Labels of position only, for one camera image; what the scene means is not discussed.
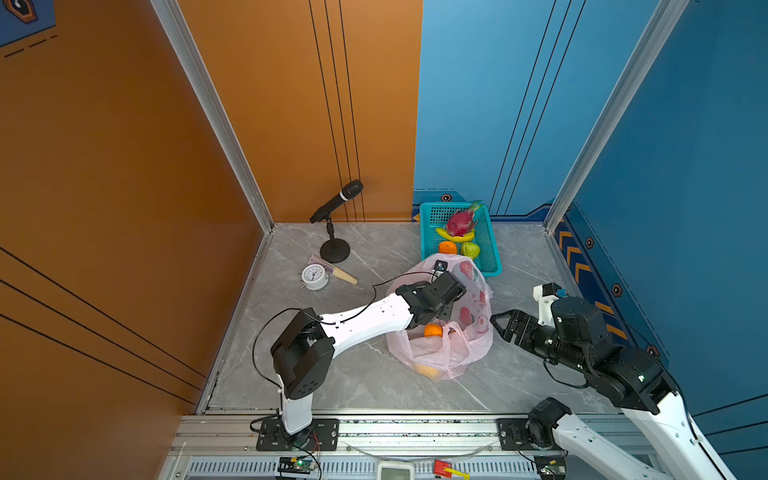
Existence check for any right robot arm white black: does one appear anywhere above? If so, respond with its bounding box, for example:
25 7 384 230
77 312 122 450
490 295 734 479

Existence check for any orange tangerine fruit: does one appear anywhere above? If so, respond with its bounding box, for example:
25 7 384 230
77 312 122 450
438 240 459 255

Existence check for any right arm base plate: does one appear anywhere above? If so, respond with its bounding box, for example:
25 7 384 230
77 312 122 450
496 417 537 451

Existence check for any pink dragon fruit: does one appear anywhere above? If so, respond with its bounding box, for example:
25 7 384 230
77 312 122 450
445 201 483 235

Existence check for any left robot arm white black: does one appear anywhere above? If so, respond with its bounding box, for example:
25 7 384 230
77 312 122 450
270 272 466 435

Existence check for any red yellow button box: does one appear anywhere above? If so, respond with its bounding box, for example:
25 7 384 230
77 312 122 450
433 460 470 480

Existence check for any black microphone on stand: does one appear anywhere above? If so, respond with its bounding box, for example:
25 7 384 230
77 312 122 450
308 179 365 264

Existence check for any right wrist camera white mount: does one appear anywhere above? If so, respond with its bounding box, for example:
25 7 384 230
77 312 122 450
533 282 569 327

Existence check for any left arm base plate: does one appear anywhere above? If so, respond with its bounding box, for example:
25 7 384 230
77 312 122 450
250 417 339 453

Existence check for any pink plastic bag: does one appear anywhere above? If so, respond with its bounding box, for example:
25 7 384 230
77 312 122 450
386 253 493 381

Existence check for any teal plastic basket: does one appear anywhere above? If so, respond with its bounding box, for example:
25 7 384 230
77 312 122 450
418 202 502 278

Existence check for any white display device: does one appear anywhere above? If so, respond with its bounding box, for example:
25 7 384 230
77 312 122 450
376 461 415 480

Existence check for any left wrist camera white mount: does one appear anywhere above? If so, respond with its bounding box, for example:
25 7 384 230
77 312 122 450
433 260 448 276

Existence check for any yellow banana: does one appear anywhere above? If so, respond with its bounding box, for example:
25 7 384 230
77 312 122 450
435 227 475 243

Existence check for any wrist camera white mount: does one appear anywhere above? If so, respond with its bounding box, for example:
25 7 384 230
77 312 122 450
533 282 569 327
433 260 448 276

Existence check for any white round alarm clock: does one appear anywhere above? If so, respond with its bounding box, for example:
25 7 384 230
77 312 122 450
301 264 329 291

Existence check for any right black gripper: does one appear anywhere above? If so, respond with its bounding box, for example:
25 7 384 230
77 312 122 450
486 307 588 373

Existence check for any green circuit board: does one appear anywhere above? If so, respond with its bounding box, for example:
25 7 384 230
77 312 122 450
275 456 320 479

